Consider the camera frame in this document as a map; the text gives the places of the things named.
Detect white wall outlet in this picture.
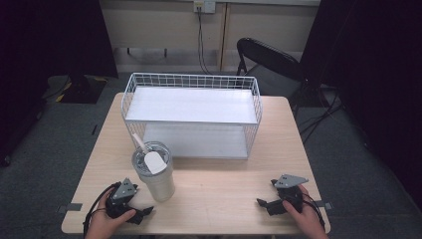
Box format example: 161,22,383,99
193,0,217,15

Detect black stand base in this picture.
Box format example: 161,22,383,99
42,74,108,105

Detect person's left hand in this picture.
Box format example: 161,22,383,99
85,188,137,239

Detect white silicone spatula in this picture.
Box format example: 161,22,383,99
131,132,168,175

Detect right hand-held gripper cable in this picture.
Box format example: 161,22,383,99
300,191,326,231

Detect black floor cables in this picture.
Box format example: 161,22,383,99
297,84,347,144

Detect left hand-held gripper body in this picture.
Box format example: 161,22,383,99
105,177,139,220

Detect white wire shelf rack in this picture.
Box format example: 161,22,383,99
120,72,264,161

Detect person's right hand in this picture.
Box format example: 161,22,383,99
282,184,330,239

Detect left hand-held gripper cable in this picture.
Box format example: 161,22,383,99
82,181,122,239

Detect hand-held gripper cable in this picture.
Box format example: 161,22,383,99
82,181,122,239
300,191,326,231

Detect white tumbler cup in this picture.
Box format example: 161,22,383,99
131,140,176,203

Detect black curtain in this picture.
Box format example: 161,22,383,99
299,0,422,210
0,0,119,167

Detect black wall cable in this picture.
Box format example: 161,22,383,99
196,5,215,77

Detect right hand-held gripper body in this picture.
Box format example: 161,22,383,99
270,173,310,214

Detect black folding chair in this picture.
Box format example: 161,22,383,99
235,37,312,103

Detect grey tape strip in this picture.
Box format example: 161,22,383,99
56,202,84,214
314,199,334,211

